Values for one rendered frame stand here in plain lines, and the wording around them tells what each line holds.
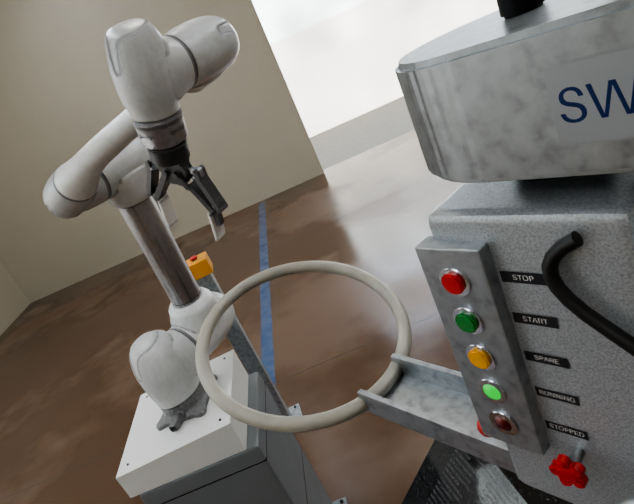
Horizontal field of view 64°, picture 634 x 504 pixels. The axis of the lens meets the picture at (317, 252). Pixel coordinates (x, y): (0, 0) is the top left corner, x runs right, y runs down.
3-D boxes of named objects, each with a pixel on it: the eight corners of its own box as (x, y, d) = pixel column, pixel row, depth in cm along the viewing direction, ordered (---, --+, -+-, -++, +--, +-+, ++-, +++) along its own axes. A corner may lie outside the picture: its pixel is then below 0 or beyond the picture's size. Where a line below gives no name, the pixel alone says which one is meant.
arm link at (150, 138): (157, 126, 88) (168, 156, 92) (191, 104, 94) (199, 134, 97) (120, 120, 92) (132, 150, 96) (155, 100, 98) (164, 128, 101)
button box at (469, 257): (554, 440, 60) (492, 235, 50) (544, 457, 59) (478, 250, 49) (493, 420, 67) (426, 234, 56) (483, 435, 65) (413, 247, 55)
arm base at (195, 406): (152, 442, 157) (142, 430, 155) (173, 391, 177) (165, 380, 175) (202, 425, 153) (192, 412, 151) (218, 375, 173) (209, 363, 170)
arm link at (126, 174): (178, 358, 176) (218, 316, 190) (211, 368, 167) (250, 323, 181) (58, 158, 136) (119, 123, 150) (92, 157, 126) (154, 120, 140)
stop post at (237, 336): (299, 404, 293) (212, 243, 253) (305, 425, 274) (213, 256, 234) (267, 419, 291) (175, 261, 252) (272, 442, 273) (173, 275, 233)
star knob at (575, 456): (601, 465, 57) (594, 440, 55) (586, 495, 54) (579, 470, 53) (566, 453, 59) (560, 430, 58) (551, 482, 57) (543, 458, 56)
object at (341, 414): (453, 320, 116) (454, 311, 114) (309, 486, 90) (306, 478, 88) (299, 244, 143) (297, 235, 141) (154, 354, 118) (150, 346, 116)
